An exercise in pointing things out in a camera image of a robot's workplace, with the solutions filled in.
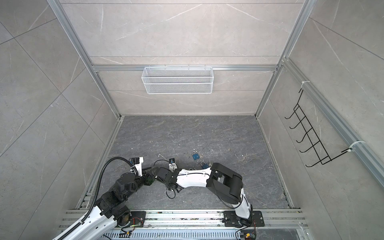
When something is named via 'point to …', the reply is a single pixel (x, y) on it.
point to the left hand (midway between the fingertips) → (155, 165)
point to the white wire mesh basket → (177, 80)
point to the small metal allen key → (158, 156)
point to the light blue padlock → (196, 156)
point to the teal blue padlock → (205, 166)
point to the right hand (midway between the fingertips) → (172, 178)
